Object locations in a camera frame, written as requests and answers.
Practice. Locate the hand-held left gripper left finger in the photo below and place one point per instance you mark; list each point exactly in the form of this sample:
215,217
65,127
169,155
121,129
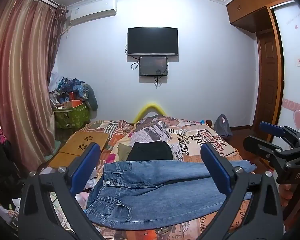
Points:
90,165

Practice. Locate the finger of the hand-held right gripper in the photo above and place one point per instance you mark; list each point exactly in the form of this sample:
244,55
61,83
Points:
272,128
260,146

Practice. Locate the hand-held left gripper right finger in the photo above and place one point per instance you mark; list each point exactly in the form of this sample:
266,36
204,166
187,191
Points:
216,170

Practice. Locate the blue denim pants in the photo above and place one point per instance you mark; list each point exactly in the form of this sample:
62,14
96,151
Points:
152,195

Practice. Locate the black folded pants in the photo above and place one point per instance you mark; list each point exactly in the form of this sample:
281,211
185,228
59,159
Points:
150,151

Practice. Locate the person's right hand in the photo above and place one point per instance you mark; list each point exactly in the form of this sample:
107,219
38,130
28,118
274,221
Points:
286,192

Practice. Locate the wooden lap table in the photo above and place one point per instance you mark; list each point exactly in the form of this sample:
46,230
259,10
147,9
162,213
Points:
82,140

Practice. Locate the pink white cloth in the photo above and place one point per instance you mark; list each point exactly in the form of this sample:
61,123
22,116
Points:
83,197

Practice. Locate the printed blanket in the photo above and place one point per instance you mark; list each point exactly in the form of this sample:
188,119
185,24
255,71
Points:
197,140

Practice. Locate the olive folded garment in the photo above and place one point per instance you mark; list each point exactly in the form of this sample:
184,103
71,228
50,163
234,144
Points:
125,152

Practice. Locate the grey bag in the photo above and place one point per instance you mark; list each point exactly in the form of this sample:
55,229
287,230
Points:
222,127

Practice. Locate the brown wooden door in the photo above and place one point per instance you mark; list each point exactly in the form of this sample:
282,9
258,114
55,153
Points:
267,80

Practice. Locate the green storage box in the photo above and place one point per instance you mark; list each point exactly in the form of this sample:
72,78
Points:
72,116

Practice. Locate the pile of clothes and boxes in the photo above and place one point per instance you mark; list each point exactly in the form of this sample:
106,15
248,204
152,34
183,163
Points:
72,90

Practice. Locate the white heart-print sliding door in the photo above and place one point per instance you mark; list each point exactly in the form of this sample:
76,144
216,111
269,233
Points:
295,55

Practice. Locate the yellow foam tube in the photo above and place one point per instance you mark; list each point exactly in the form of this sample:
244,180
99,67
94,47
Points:
150,106

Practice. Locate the dark hanging clothes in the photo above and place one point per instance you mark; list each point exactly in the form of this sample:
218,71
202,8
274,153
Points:
2,160

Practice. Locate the striped pink curtain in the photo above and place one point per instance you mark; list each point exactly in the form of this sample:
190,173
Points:
20,67

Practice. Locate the wooden overhead cabinet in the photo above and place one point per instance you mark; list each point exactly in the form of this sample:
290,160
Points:
252,5

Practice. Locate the white air conditioner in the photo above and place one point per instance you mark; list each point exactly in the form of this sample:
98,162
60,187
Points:
92,11

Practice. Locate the wooden bed frame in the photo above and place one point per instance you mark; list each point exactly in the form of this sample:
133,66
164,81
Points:
209,123

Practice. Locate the small black wall monitor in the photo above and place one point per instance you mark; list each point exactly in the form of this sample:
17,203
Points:
153,66

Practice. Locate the black wall television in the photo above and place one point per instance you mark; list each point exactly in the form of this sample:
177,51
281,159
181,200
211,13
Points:
152,41

